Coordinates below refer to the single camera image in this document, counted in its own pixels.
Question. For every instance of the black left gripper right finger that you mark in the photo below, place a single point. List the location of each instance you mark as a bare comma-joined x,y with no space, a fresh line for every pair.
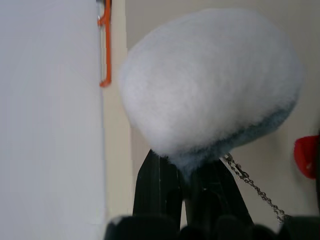
215,197

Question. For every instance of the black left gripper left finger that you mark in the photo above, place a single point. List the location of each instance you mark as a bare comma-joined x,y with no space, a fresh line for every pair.
152,190

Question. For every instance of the white fluffy pompom zipper charm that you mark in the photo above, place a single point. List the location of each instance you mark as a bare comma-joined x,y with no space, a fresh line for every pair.
207,82

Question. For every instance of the red object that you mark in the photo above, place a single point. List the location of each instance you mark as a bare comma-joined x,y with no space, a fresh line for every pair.
306,157

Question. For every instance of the orange plastic hook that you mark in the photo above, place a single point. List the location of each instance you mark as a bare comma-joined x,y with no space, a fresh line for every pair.
108,50

